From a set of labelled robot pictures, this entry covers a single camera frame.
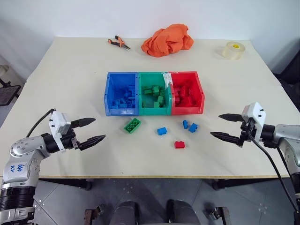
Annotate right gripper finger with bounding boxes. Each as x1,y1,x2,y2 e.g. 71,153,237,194
210,131,241,146
218,113,244,123

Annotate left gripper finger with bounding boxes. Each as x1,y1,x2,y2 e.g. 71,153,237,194
79,134,106,151
70,117,97,129

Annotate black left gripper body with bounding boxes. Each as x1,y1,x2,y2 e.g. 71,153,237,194
60,127,82,151

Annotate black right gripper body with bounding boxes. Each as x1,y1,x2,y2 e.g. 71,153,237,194
238,119,256,148

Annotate blue plastic bin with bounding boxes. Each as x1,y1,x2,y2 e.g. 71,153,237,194
103,71,141,117

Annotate red plastic bin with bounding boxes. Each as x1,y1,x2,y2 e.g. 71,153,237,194
168,71,205,116

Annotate large green toy brick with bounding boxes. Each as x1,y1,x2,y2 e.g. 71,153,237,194
123,117,142,134

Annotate green plastic bin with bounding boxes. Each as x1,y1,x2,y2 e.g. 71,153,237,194
136,71,173,116

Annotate clear tape roll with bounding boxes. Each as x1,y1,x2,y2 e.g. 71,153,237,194
215,41,246,61

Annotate dark rounded robot leg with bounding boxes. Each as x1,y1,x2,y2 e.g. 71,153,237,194
165,198,200,225

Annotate crumpled orange cloth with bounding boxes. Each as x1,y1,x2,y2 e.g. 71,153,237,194
141,23,195,58

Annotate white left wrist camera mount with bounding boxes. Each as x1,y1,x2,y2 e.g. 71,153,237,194
49,109,71,152

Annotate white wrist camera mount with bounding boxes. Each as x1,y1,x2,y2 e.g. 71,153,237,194
241,101,267,144
49,109,71,152

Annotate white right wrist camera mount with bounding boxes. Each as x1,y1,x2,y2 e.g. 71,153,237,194
241,101,267,144

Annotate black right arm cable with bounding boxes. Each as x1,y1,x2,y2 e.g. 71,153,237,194
246,127,300,213

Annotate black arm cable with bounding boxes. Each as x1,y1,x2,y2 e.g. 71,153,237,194
25,108,57,138
246,127,300,213

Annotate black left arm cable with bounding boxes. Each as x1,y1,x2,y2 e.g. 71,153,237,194
25,108,57,138

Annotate black wire cart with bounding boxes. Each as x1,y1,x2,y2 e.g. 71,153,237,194
0,64,22,108

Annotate orange-handled pliers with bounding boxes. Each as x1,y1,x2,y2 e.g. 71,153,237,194
107,35,131,50

